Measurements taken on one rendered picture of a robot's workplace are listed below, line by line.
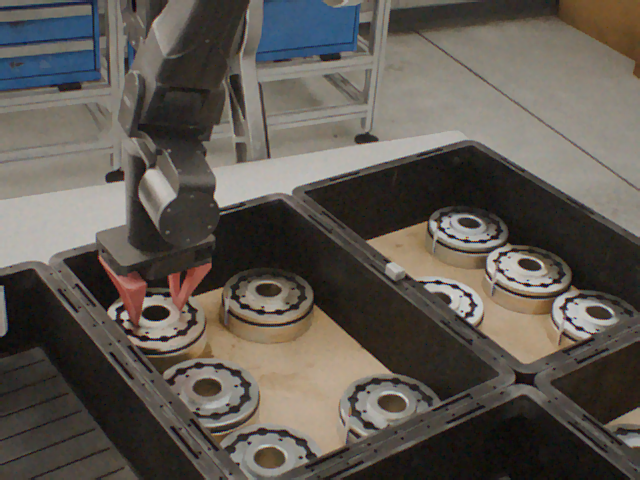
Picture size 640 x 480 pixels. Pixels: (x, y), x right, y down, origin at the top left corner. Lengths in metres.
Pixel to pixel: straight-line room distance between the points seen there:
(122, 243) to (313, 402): 0.25
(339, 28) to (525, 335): 2.12
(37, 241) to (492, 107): 2.49
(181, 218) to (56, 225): 0.70
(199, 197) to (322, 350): 0.30
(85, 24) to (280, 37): 0.58
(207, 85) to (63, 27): 2.01
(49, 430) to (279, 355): 0.25
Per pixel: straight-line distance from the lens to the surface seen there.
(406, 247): 1.34
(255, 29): 1.89
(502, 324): 1.23
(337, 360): 1.14
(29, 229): 1.61
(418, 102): 3.78
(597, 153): 3.62
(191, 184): 0.91
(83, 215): 1.63
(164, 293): 1.14
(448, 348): 1.05
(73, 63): 2.98
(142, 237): 1.02
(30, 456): 1.04
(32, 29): 2.92
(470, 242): 1.32
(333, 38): 3.24
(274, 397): 1.09
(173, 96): 0.95
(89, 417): 1.07
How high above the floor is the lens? 1.54
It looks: 32 degrees down
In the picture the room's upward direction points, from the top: 5 degrees clockwise
